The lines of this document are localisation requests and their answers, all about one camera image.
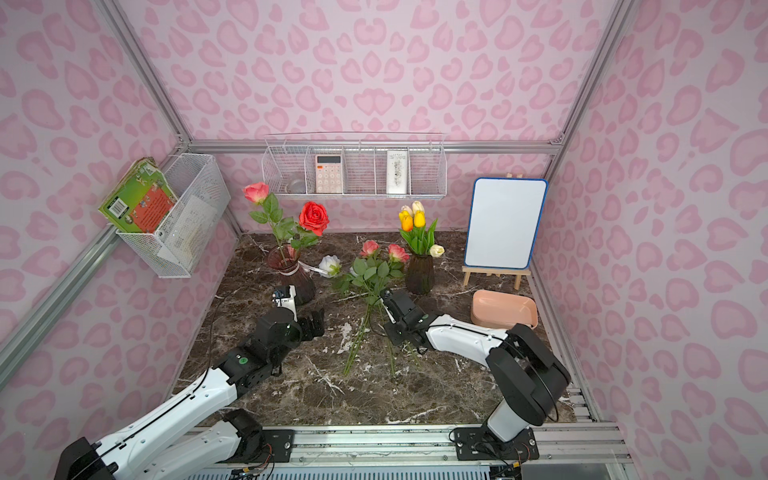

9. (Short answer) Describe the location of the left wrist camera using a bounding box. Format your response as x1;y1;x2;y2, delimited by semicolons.
272;285;297;320

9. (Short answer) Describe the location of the pink plastic tray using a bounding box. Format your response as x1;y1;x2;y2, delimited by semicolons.
470;290;539;330

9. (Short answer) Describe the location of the white mesh side basket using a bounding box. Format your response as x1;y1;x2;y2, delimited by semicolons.
118;153;231;278

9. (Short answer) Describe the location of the white paper in basket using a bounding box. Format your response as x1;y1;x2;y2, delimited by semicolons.
157;196;216;271

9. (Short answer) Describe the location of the dark red vase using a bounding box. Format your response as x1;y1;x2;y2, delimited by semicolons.
405;254;435;295
266;245;316;305

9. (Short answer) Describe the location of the small glass bowl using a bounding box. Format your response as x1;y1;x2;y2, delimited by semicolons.
285;178;307;195

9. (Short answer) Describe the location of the pink calculator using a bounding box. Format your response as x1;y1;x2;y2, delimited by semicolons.
315;154;344;194

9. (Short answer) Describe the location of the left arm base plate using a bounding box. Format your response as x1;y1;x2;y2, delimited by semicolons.
226;429;295;465

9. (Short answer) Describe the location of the white rose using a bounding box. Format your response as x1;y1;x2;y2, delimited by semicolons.
317;255;342;278

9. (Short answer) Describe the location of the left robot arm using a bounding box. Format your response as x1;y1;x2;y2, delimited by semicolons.
55;307;325;479

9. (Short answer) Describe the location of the green and red book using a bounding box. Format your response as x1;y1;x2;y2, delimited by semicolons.
99;157;178;234

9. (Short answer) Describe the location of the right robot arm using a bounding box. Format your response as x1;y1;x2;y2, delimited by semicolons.
380;289;572;443

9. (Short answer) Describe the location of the red rose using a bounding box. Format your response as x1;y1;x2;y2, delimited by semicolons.
289;201;330;252

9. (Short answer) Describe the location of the white wire wall shelf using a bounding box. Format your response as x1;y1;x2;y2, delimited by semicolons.
261;137;448;199

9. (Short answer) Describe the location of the small cream tulip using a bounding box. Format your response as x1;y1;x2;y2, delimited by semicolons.
428;244;445;258

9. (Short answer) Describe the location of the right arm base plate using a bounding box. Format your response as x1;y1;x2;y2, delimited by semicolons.
449;426;540;463

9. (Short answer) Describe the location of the small whiteboard on easel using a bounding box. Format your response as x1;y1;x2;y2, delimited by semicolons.
462;177;549;289

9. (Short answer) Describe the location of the pink rose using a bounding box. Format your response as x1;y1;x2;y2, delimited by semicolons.
342;240;379;376
244;182;294;262
378;243;409;379

